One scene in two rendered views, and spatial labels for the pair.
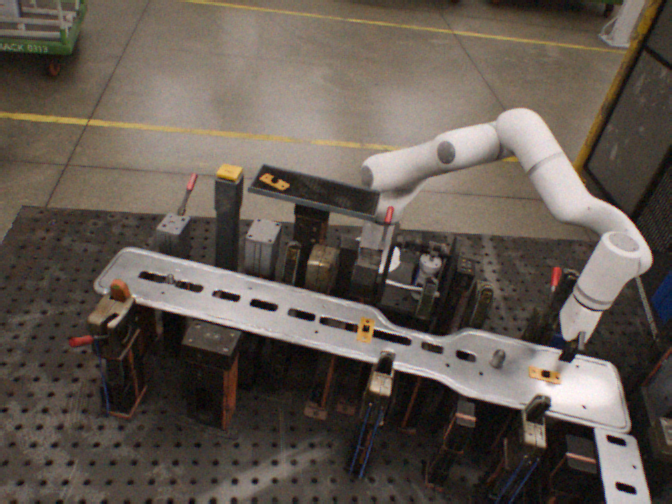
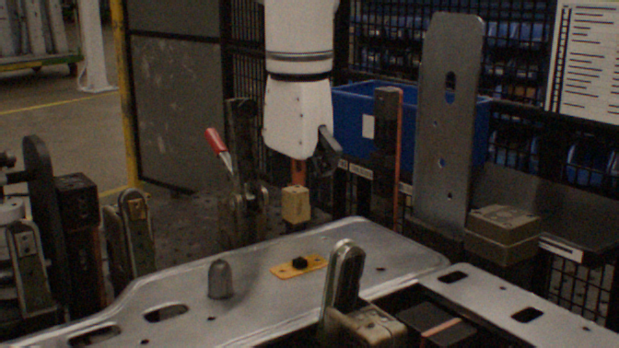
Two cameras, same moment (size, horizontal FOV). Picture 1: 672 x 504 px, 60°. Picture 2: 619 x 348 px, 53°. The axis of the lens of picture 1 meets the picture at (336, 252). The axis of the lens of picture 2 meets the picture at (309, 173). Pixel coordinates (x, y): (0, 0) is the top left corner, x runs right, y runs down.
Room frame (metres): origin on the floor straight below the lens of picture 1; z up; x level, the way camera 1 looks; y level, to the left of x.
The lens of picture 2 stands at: (0.39, -0.07, 1.41)
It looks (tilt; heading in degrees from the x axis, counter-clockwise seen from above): 18 degrees down; 319
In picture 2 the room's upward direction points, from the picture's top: straight up
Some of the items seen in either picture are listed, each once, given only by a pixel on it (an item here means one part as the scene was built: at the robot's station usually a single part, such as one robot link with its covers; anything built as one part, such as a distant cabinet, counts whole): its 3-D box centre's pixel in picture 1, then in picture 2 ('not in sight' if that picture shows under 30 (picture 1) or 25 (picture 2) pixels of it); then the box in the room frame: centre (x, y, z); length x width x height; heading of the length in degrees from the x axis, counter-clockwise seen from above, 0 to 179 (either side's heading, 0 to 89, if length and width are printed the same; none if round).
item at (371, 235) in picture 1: (378, 235); not in sight; (1.61, -0.13, 0.88); 0.19 x 0.19 x 0.18
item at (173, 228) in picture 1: (176, 270); not in sight; (1.26, 0.46, 0.88); 0.11 x 0.10 x 0.36; 175
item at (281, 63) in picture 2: (593, 292); (297, 61); (1.00, -0.58, 1.29); 0.09 x 0.08 x 0.03; 175
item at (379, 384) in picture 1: (368, 421); not in sight; (0.86, -0.16, 0.87); 0.12 x 0.09 x 0.35; 175
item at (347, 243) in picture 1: (340, 294); not in sight; (1.26, -0.04, 0.90); 0.05 x 0.05 x 0.40; 85
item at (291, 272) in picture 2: (546, 374); (299, 263); (1.00, -0.58, 1.01); 0.08 x 0.04 x 0.01; 85
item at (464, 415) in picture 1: (450, 448); not in sight; (0.85, -0.37, 0.84); 0.11 x 0.08 x 0.29; 175
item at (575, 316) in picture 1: (582, 312); (298, 110); (1.00, -0.58, 1.23); 0.10 x 0.07 x 0.11; 175
